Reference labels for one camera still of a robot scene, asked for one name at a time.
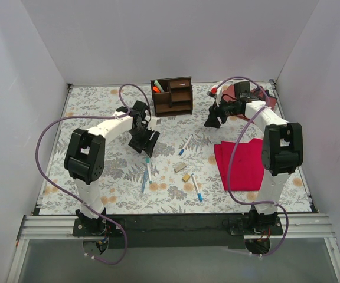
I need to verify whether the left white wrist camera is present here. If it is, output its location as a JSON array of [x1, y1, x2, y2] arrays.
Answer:
[[147, 116, 161, 130]]

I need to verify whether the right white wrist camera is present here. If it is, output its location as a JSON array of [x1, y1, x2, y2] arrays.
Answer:
[[207, 85, 223, 106]]

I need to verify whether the tan small eraser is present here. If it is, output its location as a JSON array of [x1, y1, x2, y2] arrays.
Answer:
[[182, 174, 191, 182]]

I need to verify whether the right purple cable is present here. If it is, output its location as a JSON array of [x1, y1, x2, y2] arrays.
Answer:
[[212, 76, 289, 257]]

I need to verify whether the blue capped white pen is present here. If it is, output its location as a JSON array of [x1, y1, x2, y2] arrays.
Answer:
[[178, 134, 193, 156]]

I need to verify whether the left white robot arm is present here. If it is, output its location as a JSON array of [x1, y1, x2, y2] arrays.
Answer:
[[64, 101, 160, 236]]

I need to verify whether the crimson folded cloth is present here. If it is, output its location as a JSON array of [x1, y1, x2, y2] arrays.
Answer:
[[214, 138, 264, 192]]

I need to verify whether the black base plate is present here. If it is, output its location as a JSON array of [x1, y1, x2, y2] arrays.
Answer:
[[72, 213, 285, 249]]

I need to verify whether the green highlighter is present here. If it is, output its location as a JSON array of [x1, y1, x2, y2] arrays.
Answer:
[[153, 80, 164, 93]]

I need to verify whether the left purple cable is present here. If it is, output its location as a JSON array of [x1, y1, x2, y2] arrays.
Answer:
[[36, 84, 153, 265]]

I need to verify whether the floral table mat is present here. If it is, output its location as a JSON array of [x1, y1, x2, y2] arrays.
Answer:
[[38, 82, 314, 215]]

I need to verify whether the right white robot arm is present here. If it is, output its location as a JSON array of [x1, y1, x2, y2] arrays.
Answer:
[[204, 78, 303, 235]]

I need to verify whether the brown wooden desk organizer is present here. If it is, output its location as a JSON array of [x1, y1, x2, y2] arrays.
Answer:
[[151, 77, 193, 117]]

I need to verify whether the terracotta folded shirt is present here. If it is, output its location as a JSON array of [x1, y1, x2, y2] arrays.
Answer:
[[213, 81, 277, 121]]

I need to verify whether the blue tipped white pen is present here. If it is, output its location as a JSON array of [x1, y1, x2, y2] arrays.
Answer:
[[191, 173, 202, 202]]

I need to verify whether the beige eraser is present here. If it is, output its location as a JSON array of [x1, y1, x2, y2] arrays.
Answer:
[[174, 163, 187, 173]]

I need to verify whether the light blue pen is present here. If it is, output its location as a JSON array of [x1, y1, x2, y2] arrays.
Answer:
[[141, 169, 148, 193]]

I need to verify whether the teal capped white pen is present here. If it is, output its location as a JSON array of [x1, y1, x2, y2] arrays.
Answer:
[[146, 157, 153, 184]]

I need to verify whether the purple cable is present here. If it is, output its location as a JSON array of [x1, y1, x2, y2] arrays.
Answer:
[[36, 84, 153, 265], [212, 76, 289, 257]]

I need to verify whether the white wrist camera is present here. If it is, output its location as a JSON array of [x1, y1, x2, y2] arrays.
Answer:
[[147, 116, 161, 130], [207, 85, 223, 106]]

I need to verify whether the orange black highlighter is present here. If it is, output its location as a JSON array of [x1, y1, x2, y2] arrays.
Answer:
[[153, 86, 162, 93]]

